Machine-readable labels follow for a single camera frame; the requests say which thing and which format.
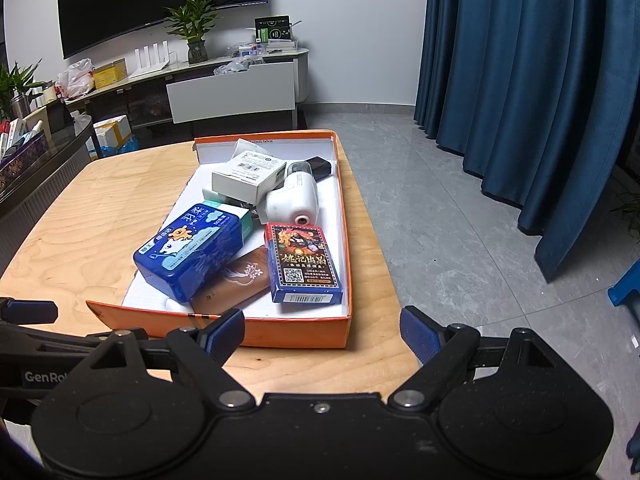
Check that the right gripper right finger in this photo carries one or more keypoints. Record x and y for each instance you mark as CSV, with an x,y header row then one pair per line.
x,y
424,337

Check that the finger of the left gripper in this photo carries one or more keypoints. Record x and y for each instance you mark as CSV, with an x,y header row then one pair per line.
x,y
24,312

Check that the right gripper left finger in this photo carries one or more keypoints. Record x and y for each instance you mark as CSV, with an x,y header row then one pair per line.
x,y
221,338

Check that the brown cosmetic tube white cap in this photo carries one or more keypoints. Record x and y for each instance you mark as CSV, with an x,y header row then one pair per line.
x,y
234,285

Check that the blue tissue pack box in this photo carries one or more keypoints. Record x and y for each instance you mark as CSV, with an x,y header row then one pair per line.
x,y
182,256

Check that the dark playing card box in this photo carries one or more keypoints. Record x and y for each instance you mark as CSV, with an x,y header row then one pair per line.
x,y
301,270

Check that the teal band-aid box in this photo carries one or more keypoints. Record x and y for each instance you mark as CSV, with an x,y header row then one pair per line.
x,y
225,204

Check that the white plug-in vaporizer with bottle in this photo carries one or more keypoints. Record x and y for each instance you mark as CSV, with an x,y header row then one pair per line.
x,y
296,201

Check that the white small carton box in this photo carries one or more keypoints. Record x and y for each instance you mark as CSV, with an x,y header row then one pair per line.
x,y
248,177

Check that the black power adapter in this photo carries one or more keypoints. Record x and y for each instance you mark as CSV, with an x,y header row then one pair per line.
x,y
320,168

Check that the purple tray of boxes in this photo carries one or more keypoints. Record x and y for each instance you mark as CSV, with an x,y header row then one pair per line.
x,y
23,153

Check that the black round side table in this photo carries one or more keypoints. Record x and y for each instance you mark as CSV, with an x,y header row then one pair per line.
x,y
28,197

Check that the cardboard boxes on floor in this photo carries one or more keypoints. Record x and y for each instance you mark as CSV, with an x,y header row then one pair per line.
x,y
115,136

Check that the left potted plant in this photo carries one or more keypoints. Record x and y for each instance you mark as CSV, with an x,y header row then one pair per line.
x,y
17,90

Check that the white plastic bag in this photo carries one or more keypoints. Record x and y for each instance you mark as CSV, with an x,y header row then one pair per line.
x,y
76,81

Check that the yellow box on cabinet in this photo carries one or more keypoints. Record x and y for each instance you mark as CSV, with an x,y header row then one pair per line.
x,y
109,73

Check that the white tv cabinet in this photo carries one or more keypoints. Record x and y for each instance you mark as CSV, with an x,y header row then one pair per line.
x,y
193,92

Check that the white wifi router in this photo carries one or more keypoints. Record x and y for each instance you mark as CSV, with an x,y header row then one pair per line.
x,y
151,59

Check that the blue curtain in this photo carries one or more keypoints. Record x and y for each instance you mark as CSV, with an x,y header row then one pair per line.
x,y
537,96

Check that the black green display box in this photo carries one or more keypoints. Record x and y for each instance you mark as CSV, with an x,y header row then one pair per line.
x,y
273,28

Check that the potted green plant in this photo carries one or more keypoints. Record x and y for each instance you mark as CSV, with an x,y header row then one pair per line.
x,y
191,20

